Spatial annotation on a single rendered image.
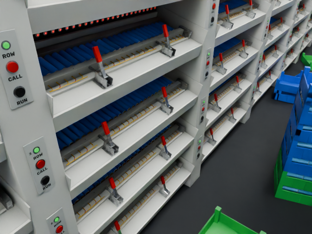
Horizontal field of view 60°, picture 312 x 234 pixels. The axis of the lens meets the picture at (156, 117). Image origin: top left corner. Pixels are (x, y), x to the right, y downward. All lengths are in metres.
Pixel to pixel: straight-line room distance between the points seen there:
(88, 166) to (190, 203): 0.67
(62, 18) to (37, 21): 0.05
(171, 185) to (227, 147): 0.53
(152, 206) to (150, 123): 0.39
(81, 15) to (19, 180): 0.33
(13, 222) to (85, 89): 0.31
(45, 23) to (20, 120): 0.17
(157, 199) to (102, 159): 0.47
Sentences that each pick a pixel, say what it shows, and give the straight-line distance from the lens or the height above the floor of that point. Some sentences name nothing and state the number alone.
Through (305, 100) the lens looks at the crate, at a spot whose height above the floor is 0.50.
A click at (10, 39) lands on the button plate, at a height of 0.84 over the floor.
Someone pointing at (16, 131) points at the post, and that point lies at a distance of 0.52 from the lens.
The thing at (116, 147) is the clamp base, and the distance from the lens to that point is 0.74.
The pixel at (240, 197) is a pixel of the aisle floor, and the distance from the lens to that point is 1.34.
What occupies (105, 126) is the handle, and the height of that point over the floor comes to 0.57.
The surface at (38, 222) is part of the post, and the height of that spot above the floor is 0.47.
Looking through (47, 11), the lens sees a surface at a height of 0.87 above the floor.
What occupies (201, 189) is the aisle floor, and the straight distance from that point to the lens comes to 1.34.
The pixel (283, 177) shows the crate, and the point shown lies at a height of 0.13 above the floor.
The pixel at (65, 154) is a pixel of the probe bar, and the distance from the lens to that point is 0.70.
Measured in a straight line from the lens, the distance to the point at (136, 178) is 0.94.
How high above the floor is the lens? 0.95
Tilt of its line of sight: 31 degrees down
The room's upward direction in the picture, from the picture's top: straight up
